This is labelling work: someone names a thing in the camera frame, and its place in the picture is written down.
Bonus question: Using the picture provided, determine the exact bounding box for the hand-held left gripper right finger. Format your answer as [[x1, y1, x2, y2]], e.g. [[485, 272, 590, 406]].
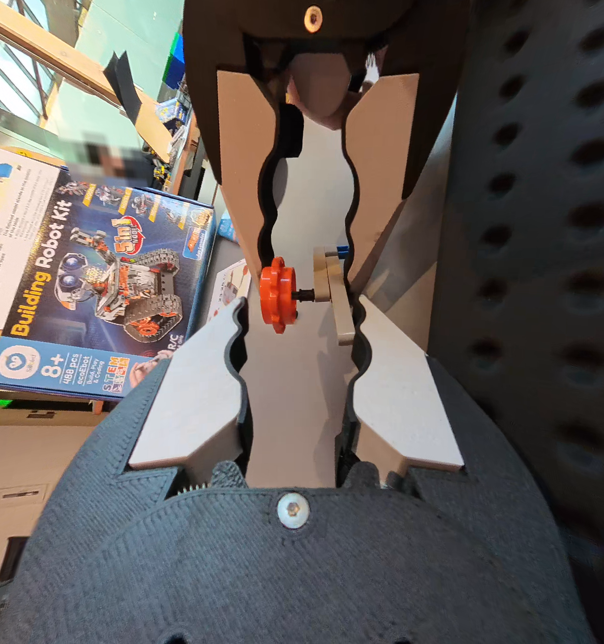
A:
[[335, 294, 466, 491]]

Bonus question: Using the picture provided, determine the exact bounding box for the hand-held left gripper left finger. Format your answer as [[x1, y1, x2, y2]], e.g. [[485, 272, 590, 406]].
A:
[[128, 297, 252, 484]]

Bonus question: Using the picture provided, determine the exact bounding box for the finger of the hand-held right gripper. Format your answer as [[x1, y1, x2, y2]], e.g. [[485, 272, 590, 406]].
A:
[[342, 73, 421, 303], [216, 68, 304, 276]]

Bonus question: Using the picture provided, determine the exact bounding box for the orange gear wheel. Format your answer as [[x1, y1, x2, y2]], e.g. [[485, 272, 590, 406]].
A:
[[259, 257, 299, 335]]

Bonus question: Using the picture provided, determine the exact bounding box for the grey beam assembly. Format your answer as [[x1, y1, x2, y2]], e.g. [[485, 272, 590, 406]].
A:
[[312, 245, 355, 347]]

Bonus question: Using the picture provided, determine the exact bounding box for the open instruction booklet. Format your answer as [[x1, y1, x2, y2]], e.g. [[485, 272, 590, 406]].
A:
[[206, 259, 250, 323]]

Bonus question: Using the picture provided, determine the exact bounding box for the blue robot kit box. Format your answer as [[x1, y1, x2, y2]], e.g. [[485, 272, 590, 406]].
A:
[[0, 142, 217, 401]]

